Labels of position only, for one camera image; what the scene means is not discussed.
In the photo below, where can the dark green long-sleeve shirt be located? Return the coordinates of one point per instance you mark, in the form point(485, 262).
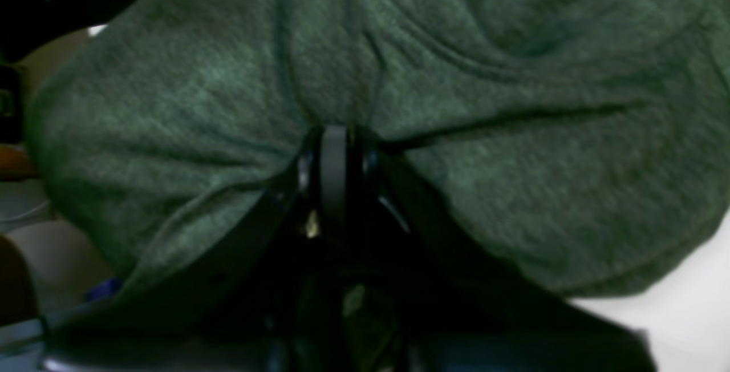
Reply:
point(585, 141)

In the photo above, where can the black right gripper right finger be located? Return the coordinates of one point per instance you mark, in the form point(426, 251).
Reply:
point(457, 307)

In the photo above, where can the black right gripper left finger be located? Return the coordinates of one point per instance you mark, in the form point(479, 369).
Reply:
point(259, 300)

